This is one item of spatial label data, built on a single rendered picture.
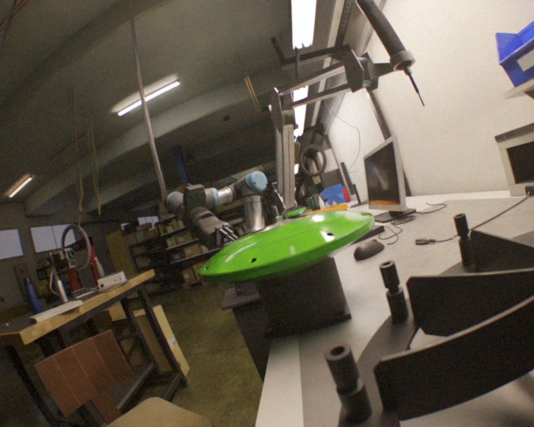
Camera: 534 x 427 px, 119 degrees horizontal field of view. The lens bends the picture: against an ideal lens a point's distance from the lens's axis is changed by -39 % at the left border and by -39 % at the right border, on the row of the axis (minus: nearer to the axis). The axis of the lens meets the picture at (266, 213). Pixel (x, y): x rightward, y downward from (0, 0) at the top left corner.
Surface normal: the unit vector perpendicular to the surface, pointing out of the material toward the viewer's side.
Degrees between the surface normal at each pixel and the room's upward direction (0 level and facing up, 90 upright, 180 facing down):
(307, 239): 24
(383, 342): 4
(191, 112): 90
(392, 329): 4
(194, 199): 125
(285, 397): 0
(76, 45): 90
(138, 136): 90
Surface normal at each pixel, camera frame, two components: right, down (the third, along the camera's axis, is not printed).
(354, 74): -0.89, 0.30
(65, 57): -0.11, 0.04
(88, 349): 0.76, -0.26
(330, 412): -0.31, -0.95
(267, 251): -0.37, -0.84
